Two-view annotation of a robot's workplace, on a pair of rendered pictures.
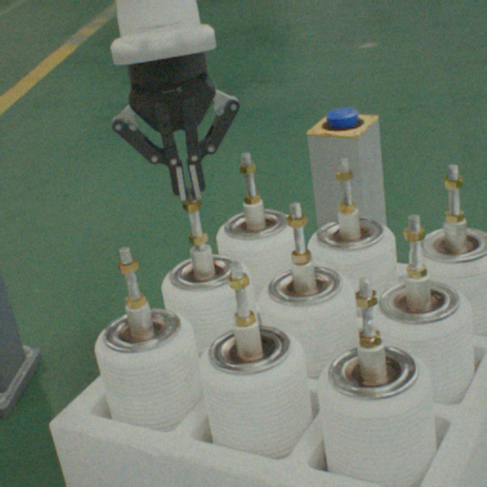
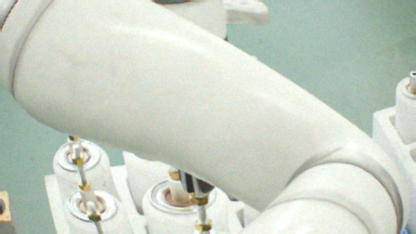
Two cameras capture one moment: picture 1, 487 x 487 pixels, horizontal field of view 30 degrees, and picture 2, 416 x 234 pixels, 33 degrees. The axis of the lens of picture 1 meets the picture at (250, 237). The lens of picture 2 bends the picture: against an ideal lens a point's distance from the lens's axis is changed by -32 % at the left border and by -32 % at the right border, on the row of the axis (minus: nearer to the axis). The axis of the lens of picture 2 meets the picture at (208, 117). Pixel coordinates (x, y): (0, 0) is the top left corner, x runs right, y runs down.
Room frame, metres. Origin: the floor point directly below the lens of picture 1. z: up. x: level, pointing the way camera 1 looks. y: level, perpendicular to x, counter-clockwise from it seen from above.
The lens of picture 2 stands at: (1.33, 0.60, 0.85)
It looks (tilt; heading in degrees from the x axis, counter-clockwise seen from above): 31 degrees down; 227
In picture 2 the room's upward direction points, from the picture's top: 5 degrees counter-clockwise
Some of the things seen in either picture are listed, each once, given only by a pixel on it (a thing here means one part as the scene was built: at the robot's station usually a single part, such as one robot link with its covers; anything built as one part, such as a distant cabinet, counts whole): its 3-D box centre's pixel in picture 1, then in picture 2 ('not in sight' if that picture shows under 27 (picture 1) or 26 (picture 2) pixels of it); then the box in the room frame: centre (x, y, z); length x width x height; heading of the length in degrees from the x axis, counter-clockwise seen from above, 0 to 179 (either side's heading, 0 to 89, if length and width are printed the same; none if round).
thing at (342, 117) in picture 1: (342, 120); not in sight; (1.07, -0.14, 0.32); 0.04 x 0.04 x 0.02
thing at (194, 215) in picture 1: (195, 222); (201, 213); (0.85, 0.05, 0.31); 0.01 x 0.01 x 0.08; 6
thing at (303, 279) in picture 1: (303, 275); (180, 188); (0.78, -0.05, 0.26); 0.02 x 0.02 x 0.03
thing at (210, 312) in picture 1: (217, 344); not in sight; (0.85, 0.05, 0.16); 0.10 x 0.10 x 0.18
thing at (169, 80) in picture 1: (169, 83); not in sight; (0.85, 0.05, 0.46); 0.08 x 0.08 x 0.09
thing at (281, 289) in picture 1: (304, 286); (181, 197); (0.78, -0.05, 0.25); 0.08 x 0.08 x 0.01
